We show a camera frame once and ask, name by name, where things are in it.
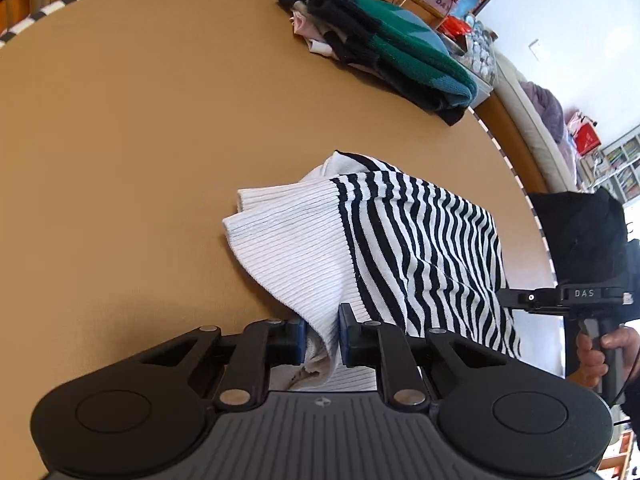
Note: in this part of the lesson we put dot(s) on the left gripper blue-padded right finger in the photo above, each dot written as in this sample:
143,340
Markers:
383,348

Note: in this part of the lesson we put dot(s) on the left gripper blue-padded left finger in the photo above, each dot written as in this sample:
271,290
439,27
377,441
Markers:
250,356

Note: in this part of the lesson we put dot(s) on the black white striped sweater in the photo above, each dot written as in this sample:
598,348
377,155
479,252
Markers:
394,247

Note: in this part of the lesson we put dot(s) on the person's right hand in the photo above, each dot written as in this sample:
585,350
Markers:
592,365

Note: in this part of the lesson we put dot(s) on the white sofa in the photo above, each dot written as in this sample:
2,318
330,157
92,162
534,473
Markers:
529,144

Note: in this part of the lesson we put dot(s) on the blue green fleece garment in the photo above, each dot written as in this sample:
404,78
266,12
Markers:
394,44

